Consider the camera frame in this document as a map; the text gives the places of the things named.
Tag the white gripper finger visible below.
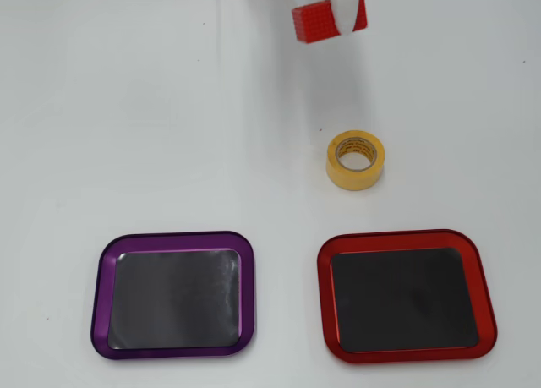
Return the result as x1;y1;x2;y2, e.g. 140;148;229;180
324;0;361;37

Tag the purple metal tray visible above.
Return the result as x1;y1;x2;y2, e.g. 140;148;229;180
90;230;258;361

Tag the yellow masking tape roll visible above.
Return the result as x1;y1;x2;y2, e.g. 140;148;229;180
325;129;386;191

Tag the red metal tray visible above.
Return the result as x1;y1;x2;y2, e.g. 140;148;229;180
316;228;499;365

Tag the red studded block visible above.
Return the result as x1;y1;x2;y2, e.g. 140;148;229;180
291;0;369;45

